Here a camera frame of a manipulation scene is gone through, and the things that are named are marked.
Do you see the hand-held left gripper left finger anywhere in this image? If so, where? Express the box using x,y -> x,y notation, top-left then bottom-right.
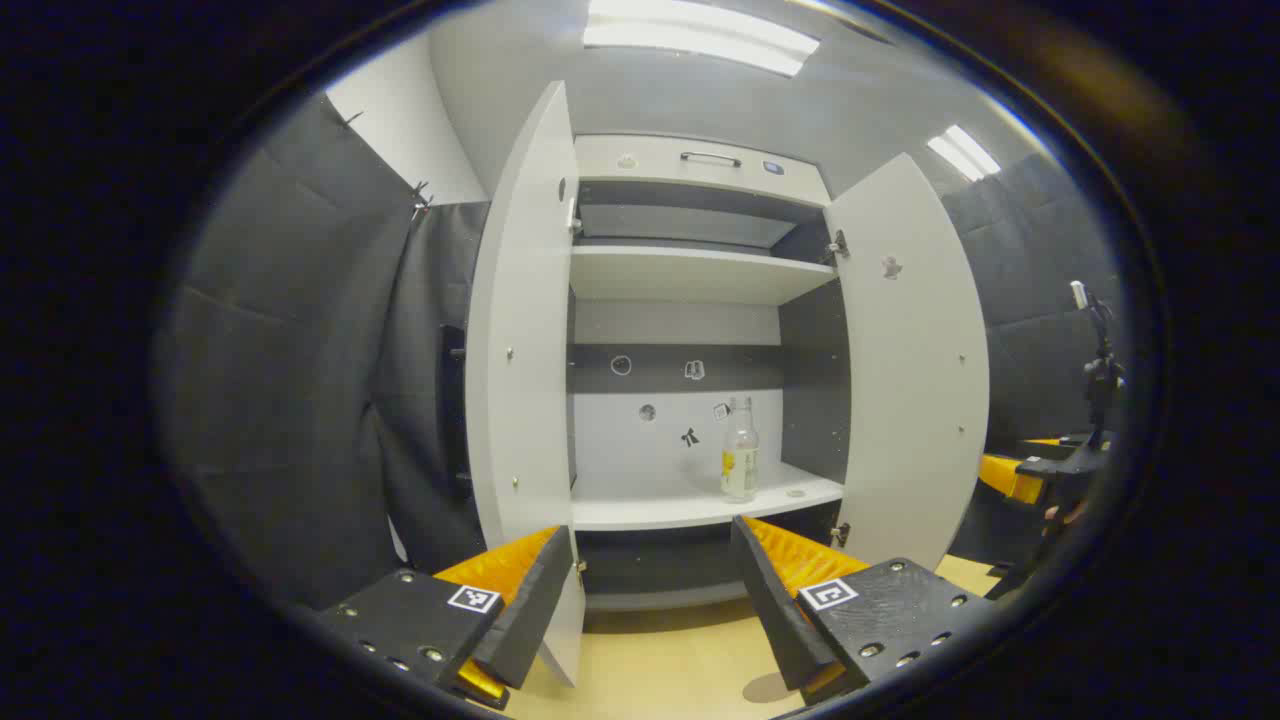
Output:
318,527 -> 576,711

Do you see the long ceiling light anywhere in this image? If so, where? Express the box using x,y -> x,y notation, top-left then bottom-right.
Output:
583,0 -> 821,78

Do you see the small ceiling light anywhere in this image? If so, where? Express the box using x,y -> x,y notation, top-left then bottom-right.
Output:
927,124 -> 1001,183

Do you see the clear bottle yellow label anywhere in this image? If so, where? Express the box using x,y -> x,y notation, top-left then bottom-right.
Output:
721,396 -> 761,503

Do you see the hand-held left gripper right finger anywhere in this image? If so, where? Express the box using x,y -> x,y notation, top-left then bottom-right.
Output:
730,515 -> 996,706

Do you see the black backdrop cloth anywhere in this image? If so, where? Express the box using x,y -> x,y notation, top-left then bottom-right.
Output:
165,95 -> 1131,611

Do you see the white cabinet door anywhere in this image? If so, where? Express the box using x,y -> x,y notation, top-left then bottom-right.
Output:
825,152 -> 991,573
465,80 -> 586,691

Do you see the black door handle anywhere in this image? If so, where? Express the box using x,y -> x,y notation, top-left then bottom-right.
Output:
440,325 -> 469,496

